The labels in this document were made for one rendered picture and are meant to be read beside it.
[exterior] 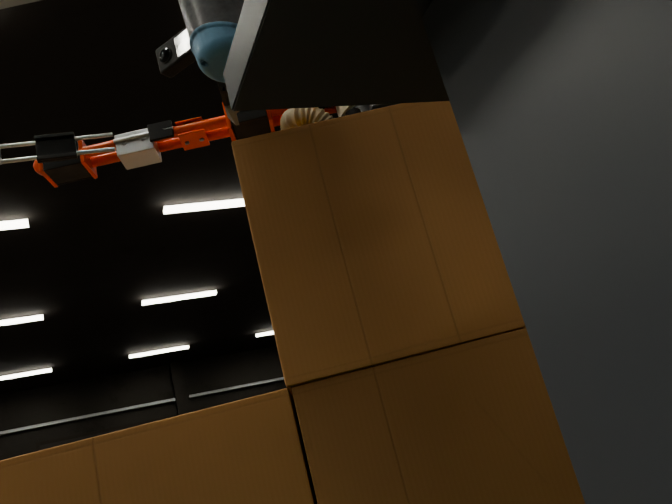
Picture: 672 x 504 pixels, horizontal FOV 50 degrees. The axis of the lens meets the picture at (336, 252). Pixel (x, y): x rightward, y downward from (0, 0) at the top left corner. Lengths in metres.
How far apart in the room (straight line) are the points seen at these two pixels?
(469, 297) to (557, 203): 0.64
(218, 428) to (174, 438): 0.06
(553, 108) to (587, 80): 0.03
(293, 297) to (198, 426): 0.23
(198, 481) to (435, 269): 0.45
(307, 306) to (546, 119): 0.67
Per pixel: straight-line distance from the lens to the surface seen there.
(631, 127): 0.41
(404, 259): 1.09
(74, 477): 1.11
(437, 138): 1.18
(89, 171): 1.44
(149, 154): 1.40
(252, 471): 1.05
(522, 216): 0.48
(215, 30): 0.91
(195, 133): 1.38
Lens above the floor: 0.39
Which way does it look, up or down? 18 degrees up
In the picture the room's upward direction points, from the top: 15 degrees counter-clockwise
